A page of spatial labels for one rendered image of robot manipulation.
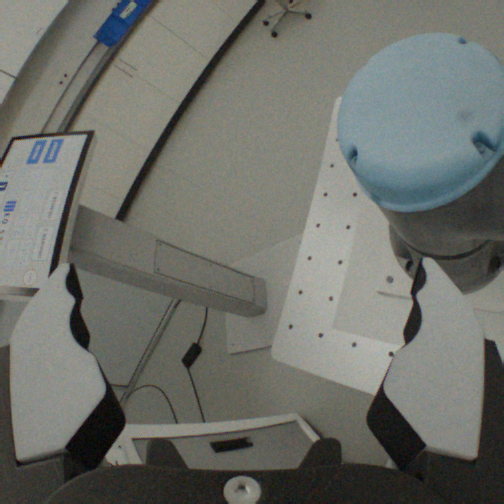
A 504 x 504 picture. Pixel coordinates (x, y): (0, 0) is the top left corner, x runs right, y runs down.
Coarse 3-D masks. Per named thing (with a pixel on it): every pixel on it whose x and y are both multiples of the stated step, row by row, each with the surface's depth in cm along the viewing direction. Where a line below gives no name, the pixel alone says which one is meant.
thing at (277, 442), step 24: (144, 432) 63; (168, 432) 68; (192, 432) 72; (216, 432) 78; (240, 432) 84; (264, 432) 90; (288, 432) 97; (312, 432) 103; (144, 456) 57; (192, 456) 65; (216, 456) 69; (240, 456) 74; (264, 456) 79; (288, 456) 84
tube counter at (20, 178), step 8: (16, 176) 72; (24, 176) 73; (16, 184) 71; (16, 192) 70; (8, 200) 69; (16, 200) 69; (8, 208) 67; (8, 216) 67; (0, 224) 65; (8, 224) 66
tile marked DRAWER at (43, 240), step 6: (42, 228) 67; (48, 228) 67; (54, 228) 68; (42, 234) 66; (48, 234) 67; (36, 240) 65; (42, 240) 66; (48, 240) 66; (36, 246) 65; (42, 246) 65; (48, 246) 65; (36, 252) 64; (42, 252) 64; (48, 252) 65; (36, 258) 63; (42, 258) 64
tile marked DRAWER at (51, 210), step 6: (54, 192) 72; (60, 192) 72; (48, 198) 71; (54, 198) 71; (60, 198) 72; (48, 204) 70; (54, 204) 71; (60, 204) 71; (48, 210) 69; (54, 210) 70; (42, 216) 68; (48, 216) 69; (54, 216) 69
